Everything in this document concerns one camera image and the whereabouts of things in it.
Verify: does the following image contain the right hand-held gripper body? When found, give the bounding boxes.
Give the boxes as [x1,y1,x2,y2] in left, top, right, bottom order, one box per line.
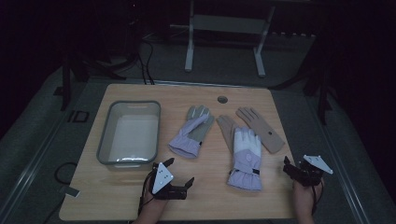
[291,154,334,188]

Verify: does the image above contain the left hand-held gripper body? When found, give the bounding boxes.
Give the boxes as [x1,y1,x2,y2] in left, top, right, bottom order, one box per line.
[148,161,188,201]

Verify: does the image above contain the purple glove with grey palm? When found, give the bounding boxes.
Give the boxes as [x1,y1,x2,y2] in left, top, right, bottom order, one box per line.
[168,105,216,160]

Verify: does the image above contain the purple and white glove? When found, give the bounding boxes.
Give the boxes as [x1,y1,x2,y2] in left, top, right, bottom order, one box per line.
[226,125,263,191]

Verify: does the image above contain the clear plastic bin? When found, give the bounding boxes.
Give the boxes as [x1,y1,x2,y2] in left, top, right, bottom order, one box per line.
[96,100,162,171]

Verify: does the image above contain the person's right hand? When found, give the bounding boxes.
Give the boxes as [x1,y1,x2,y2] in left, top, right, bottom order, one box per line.
[291,178,325,209]

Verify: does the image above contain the person's left hand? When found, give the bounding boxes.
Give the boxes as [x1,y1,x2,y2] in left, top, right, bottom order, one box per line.
[139,188,170,217]

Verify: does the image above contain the beige glove with dark dot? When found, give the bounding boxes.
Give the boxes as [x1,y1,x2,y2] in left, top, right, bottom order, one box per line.
[235,106,286,155]

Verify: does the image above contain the black tripod stand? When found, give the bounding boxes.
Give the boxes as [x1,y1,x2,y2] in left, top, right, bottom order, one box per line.
[270,31,341,126]
[53,50,127,112]

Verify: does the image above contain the grey tape piece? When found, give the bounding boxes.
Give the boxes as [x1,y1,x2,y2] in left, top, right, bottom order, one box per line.
[60,185,81,199]

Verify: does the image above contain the black tape floor marks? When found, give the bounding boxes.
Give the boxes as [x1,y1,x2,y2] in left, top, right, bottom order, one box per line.
[67,109,91,123]

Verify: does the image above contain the white metal stand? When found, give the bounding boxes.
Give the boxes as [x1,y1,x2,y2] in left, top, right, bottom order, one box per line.
[169,0,276,78]

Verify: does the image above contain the left hand-held gripper cable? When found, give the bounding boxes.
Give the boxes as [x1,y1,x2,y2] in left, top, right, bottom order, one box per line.
[137,171,155,217]

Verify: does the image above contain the black floor cable loop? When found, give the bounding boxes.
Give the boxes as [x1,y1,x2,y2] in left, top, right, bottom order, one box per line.
[53,161,78,187]

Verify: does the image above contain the black hanging cables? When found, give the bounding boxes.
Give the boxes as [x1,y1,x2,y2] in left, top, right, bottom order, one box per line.
[135,39,156,86]

